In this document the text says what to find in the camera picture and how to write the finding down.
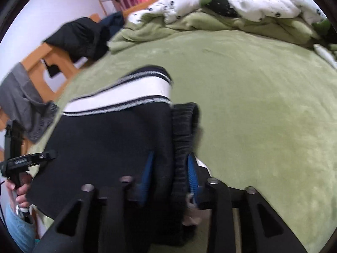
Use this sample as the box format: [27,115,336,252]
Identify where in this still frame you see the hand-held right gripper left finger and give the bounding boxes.
[32,151,156,253]

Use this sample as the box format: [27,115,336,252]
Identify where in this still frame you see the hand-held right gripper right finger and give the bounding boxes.
[187,152,308,253]

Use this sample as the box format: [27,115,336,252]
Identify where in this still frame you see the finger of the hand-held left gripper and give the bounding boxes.
[28,150,57,167]

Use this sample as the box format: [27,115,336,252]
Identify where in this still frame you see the black pants with white stripe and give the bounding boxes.
[25,65,211,247]

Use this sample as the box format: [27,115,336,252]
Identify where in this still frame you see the person's left hand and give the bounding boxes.
[5,172,32,209]

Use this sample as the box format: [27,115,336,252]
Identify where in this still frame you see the grey garment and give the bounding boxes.
[0,63,60,143]

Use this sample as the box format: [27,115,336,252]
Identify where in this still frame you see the person's light blue jeans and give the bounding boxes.
[5,204,37,253]

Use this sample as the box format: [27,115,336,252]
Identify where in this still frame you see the green fleece bed sheet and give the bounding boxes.
[26,29,337,253]

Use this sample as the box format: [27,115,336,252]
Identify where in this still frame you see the black jacket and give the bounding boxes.
[43,17,111,64]

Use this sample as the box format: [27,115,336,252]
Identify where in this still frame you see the crumpled green fleece blanket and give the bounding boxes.
[108,12,327,54]

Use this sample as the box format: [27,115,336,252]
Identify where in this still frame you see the navy cloth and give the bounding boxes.
[100,12,125,37]

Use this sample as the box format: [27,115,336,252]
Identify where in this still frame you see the dark green cloth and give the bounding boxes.
[200,0,237,16]

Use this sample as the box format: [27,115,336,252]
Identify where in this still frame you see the white duvet with black print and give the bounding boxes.
[126,0,337,69]

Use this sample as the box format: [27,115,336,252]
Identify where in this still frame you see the wooden bed frame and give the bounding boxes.
[0,0,248,153]

